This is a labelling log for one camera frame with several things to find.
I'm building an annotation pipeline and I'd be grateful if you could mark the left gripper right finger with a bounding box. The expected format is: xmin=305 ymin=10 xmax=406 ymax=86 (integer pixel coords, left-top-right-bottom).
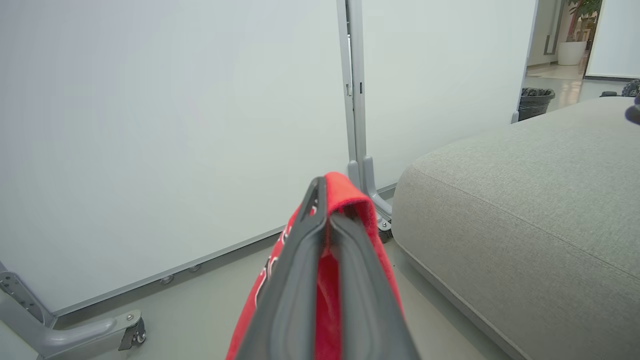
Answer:
xmin=329 ymin=213 xmax=421 ymax=360

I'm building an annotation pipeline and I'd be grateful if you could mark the grey panel end post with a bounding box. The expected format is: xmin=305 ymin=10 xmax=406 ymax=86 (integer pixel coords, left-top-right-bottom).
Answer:
xmin=510 ymin=0 xmax=539 ymax=125

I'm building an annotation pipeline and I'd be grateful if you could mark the wide white partition panel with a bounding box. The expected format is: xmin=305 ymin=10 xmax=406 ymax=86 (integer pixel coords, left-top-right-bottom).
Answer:
xmin=0 ymin=0 xmax=352 ymax=317

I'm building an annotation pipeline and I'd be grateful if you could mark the black mesh trash bin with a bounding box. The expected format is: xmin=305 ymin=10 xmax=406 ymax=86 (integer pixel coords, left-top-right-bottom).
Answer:
xmin=518 ymin=87 xmax=556 ymax=122

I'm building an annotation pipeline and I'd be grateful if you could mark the long grey partition foot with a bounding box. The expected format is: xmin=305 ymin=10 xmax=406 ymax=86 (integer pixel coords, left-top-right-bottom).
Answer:
xmin=30 ymin=310 xmax=143 ymax=360

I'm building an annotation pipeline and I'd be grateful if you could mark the green potted plant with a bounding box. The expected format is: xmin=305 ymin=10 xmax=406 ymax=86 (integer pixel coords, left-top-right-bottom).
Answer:
xmin=566 ymin=0 xmax=603 ymax=43

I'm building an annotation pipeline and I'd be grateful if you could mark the white plant pot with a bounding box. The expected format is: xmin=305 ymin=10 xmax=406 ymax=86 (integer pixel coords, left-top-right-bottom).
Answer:
xmin=557 ymin=41 xmax=587 ymax=66

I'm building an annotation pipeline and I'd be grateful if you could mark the grey fabric sofa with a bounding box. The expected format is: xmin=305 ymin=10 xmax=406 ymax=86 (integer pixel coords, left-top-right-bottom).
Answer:
xmin=391 ymin=96 xmax=640 ymax=360

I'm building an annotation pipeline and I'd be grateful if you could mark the white distant partition panel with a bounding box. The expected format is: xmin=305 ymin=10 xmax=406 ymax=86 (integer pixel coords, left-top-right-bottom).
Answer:
xmin=584 ymin=0 xmax=640 ymax=81

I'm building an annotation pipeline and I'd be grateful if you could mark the grey corner post with bracket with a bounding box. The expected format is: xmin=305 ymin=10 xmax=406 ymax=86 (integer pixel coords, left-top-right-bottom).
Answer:
xmin=0 ymin=261 xmax=57 ymax=330

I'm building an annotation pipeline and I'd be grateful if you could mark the red garment with white print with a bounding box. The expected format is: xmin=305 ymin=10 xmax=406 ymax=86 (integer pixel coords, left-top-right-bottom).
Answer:
xmin=225 ymin=171 xmax=406 ymax=360

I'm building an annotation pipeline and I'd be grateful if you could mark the grey vertical partition post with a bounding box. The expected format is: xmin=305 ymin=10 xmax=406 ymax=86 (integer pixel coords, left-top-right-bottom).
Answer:
xmin=336 ymin=0 xmax=367 ymax=176

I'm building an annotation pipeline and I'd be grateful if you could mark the dark rounded object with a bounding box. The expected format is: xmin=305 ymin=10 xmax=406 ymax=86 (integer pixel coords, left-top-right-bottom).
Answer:
xmin=624 ymin=95 xmax=640 ymax=126

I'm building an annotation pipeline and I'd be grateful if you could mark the narrow white partition panel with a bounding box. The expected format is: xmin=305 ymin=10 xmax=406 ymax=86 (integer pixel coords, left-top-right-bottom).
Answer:
xmin=361 ymin=0 xmax=537 ymax=190

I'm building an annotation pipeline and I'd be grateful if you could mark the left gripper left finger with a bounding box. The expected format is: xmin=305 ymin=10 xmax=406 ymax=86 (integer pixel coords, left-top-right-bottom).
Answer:
xmin=235 ymin=176 xmax=329 ymax=360

